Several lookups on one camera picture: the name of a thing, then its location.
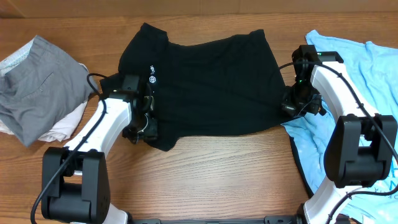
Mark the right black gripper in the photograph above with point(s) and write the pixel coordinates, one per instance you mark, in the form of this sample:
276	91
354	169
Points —
288	106

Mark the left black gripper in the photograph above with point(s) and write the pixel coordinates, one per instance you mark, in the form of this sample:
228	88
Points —
152	132

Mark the black t-shirt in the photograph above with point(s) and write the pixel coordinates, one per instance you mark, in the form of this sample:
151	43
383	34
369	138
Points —
227	87

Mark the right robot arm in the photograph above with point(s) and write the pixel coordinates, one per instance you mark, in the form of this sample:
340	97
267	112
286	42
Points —
361	148

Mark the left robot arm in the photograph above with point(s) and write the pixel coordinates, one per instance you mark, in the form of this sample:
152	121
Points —
75	183

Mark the light blue printed t-shirt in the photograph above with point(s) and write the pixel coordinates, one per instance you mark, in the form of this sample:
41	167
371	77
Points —
373	70

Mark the white folded garment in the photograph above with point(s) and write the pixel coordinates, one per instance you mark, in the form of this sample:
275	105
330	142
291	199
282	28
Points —
63	126

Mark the grey folded shorts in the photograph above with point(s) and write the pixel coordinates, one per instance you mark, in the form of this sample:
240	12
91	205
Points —
40	90

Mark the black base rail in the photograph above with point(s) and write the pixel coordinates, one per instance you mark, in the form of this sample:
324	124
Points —
211	221

